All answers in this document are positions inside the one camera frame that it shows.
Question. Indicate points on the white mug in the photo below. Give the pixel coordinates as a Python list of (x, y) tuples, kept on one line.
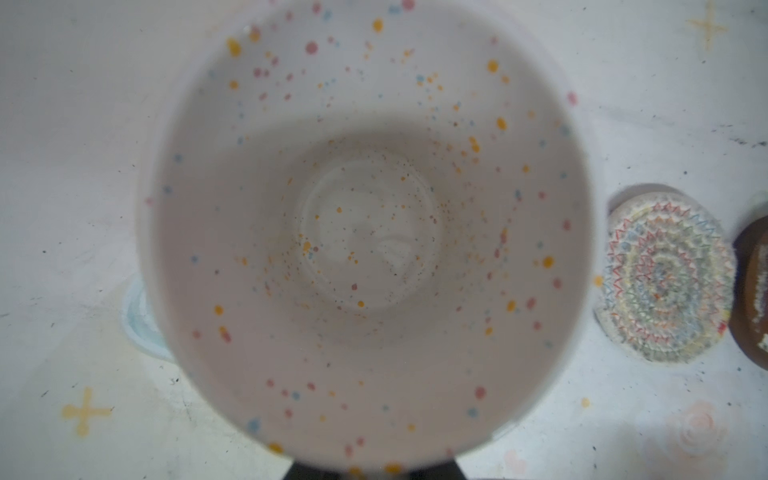
[(369, 230)]

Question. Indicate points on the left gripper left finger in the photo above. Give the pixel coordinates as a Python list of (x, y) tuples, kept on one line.
[(299, 471)]

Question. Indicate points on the scratched dark wooden round coaster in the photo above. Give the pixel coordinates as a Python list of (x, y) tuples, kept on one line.
[(748, 323)]

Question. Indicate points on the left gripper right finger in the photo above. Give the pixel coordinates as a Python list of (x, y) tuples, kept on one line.
[(448, 470)]

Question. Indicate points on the multicolour woven round coaster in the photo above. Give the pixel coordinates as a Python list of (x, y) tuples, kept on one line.
[(669, 273)]

